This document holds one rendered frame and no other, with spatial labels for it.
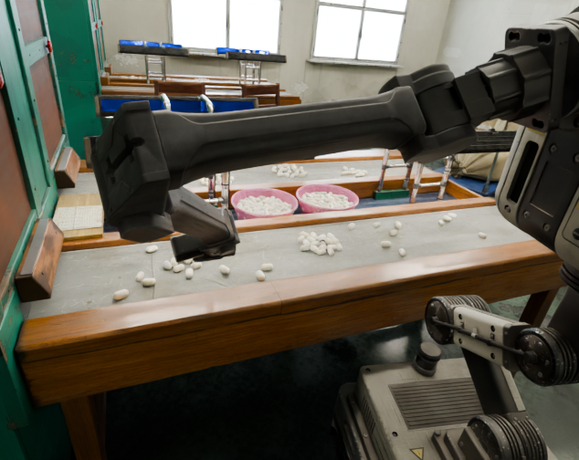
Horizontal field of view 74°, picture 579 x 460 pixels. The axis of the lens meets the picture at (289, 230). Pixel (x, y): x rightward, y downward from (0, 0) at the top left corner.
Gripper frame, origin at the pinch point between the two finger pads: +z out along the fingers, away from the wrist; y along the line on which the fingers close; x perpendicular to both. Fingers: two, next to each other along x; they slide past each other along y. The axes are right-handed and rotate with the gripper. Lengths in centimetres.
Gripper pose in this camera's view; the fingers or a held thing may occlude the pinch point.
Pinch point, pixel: (208, 250)
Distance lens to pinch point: 103.9
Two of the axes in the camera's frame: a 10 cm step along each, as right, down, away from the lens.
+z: -3.1, 2.1, 9.3
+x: 1.8, 9.7, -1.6
